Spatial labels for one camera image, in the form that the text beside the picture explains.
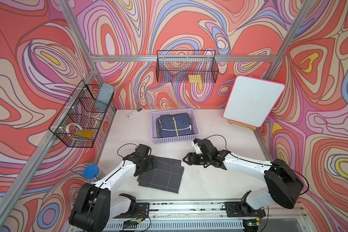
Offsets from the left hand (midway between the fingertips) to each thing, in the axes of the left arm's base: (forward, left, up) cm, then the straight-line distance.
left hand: (150, 167), depth 87 cm
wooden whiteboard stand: (+28, -70, +4) cm, 76 cm away
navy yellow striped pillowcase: (+30, -15, +3) cm, 34 cm away
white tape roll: (+9, +36, +30) cm, 48 cm away
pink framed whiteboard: (+34, -64, +24) cm, 76 cm away
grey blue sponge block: (+30, +24, +33) cm, 51 cm away
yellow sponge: (+44, -28, +33) cm, 62 cm away
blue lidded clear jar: (-9, +25, +16) cm, 31 cm away
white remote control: (+44, +20, +1) cm, 48 cm away
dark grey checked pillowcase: (+24, -4, +2) cm, 24 cm away
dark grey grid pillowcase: (-5, -11, -1) cm, 12 cm away
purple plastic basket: (+19, -28, +5) cm, 34 cm away
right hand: (0, -23, +4) cm, 24 cm away
